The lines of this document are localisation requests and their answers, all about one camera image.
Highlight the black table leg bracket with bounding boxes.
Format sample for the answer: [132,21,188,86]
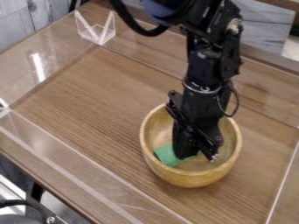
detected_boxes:
[25,182,66,224]

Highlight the green rectangular block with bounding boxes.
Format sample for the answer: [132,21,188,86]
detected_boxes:
[153,143,195,167]

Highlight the black cable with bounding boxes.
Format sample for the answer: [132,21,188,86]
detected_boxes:
[109,0,173,38]

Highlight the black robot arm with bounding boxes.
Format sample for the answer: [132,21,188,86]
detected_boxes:
[144,0,243,161]

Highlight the clear acrylic tray walls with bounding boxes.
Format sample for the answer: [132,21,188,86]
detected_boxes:
[0,17,299,224]

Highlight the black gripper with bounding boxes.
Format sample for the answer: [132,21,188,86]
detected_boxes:
[165,87,229,161]

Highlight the clear acrylic corner bracket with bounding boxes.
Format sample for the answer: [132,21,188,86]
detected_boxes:
[73,10,116,46]

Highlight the brown wooden bowl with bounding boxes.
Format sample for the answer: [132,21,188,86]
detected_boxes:
[139,103,241,188]

